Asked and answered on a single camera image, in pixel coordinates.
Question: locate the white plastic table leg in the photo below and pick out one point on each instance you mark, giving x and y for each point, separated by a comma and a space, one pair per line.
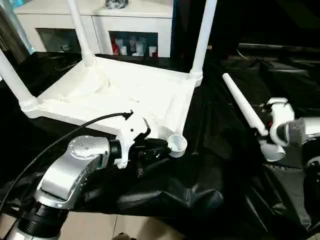
203, 37
82, 37
240, 100
15, 82

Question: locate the white plastic table top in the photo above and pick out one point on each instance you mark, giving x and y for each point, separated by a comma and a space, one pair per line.
125, 87

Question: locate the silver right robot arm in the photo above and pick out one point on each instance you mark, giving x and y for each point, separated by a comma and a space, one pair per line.
302, 127

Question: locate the black glossy mat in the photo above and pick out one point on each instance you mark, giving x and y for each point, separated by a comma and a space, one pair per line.
225, 175

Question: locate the black flat monitor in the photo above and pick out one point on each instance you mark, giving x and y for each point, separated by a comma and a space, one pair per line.
275, 46

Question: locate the dark brown rounded object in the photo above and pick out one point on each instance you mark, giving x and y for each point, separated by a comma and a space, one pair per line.
121, 236

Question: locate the red package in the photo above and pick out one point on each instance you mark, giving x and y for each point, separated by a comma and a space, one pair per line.
115, 47

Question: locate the white glass door cabinet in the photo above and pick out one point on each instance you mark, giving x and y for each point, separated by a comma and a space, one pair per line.
135, 25

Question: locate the pale teal translucent object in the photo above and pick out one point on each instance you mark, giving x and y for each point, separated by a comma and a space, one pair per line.
28, 42

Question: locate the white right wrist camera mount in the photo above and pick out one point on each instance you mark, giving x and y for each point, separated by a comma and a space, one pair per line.
282, 112

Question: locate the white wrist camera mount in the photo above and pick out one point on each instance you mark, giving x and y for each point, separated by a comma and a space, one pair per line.
132, 130
282, 112

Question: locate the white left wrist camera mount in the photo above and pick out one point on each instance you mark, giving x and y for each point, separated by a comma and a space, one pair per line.
132, 130

